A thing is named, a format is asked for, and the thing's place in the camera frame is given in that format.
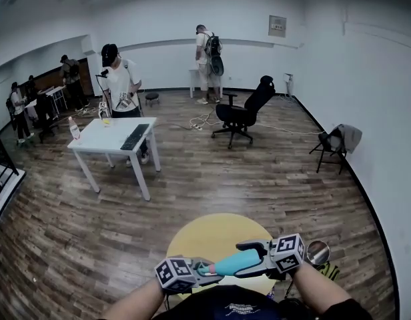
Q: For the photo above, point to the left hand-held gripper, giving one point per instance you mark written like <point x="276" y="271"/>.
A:
<point x="175" y="275"/>

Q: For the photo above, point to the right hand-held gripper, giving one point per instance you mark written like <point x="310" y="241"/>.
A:
<point x="287" y="253"/>

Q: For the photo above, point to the teal bottle with pink cap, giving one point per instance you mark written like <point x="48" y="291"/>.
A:
<point x="237" y="262"/>

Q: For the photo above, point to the person's right forearm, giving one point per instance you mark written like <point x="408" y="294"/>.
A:
<point x="322" y="285"/>

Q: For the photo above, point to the person's left forearm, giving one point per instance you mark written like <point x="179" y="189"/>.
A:
<point x="138" y="300"/>

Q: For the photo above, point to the clear plastic water bottle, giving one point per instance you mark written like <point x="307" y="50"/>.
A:
<point x="74" y="130"/>

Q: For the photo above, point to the person's dark t-shirt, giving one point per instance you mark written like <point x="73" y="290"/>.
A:
<point x="232" y="300"/>

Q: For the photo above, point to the yellow round table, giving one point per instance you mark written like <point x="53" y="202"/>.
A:
<point x="215" y="228"/>

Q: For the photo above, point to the metal cup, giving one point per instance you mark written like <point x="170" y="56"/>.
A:
<point x="319" y="252"/>

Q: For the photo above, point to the yellow black striped bag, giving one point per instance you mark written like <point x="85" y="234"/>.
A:
<point x="329" y="271"/>

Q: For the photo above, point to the black folding chair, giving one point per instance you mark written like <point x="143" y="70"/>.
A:
<point x="325" y="140"/>

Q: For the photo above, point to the white power strip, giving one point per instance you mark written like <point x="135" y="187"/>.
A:
<point x="196" y="127"/>

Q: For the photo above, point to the black office chair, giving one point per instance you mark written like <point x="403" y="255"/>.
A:
<point x="233" y="113"/>

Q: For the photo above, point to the black keyboard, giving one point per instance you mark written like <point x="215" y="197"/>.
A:
<point x="134" y="137"/>

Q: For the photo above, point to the grey jacket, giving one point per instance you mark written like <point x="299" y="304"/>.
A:
<point x="351" y="137"/>

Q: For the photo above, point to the white square table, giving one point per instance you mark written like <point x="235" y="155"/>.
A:
<point x="105" y="135"/>

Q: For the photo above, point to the small black stool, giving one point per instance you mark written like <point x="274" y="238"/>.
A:
<point x="152" y="96"/>

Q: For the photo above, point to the white narrow table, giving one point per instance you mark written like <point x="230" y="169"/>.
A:
<point x="193" y="78"/>

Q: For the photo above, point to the black swivel chair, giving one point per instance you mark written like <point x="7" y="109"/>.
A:
<point x="43" y="108"/>

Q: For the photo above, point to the white desk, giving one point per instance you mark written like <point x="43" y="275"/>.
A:
<point x="57" y="90"/>

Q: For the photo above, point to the black stair railing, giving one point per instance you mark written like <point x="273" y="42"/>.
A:
<point x="0" y="158"/>

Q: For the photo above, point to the white wall-mounted device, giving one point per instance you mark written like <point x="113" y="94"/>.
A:
<point x="288" y="80"/>

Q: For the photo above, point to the wall electrical panel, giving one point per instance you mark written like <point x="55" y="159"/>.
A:
<point x="277" y="26"/>

